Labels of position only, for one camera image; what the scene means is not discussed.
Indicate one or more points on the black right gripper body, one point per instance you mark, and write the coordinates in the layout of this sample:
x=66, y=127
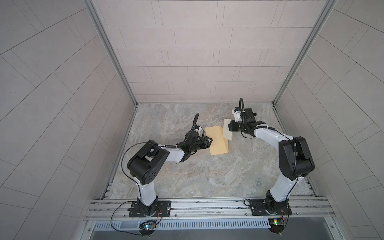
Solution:
x=239, y=126

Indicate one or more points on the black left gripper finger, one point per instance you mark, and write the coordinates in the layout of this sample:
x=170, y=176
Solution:
x=206, y=138
x=207, y=144

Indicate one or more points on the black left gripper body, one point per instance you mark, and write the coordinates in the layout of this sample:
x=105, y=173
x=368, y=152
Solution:
x=197, y=145

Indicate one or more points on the tan kraft envelope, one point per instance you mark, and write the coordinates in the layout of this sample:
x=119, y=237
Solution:
x=219, y=144

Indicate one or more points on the beige lined letter paper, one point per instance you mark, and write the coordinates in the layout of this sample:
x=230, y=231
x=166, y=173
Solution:
x=227, y=134

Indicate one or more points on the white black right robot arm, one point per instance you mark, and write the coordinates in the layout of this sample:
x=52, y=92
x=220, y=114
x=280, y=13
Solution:
x=295, y=159

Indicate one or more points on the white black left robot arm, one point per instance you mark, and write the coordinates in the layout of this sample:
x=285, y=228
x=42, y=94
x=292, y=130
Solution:
x=146, y=164

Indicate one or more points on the left green circuit board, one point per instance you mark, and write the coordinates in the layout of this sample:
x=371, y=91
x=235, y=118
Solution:
x=147, y=226

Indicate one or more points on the green circuit board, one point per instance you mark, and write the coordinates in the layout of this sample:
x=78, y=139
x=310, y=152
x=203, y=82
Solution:
x=147, y=226
x=277, y=226

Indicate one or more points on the right green circuit board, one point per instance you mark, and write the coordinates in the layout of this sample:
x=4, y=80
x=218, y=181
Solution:
x=277, y=226

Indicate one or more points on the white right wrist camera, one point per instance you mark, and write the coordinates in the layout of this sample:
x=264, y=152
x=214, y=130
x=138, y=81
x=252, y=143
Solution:
x=237, y=115

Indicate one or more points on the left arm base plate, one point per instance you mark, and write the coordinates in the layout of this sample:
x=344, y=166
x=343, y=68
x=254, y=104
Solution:
x=156, y=209

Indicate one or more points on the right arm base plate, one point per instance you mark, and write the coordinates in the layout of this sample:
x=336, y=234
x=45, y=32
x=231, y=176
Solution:
x=261, y=207

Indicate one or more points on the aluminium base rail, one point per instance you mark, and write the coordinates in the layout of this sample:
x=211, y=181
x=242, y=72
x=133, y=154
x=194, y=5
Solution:
x=210, y=208

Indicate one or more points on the right aluminium corner post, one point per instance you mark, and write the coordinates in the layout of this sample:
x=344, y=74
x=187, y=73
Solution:
x=321, y=20

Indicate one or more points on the aluminium corner post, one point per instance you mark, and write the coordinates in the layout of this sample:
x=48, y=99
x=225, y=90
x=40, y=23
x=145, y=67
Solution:
x=321, y=20
x=109, y=49

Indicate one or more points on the left aluminium corner post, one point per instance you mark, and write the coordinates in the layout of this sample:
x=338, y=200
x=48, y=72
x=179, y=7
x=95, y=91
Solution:
x=109, y=49

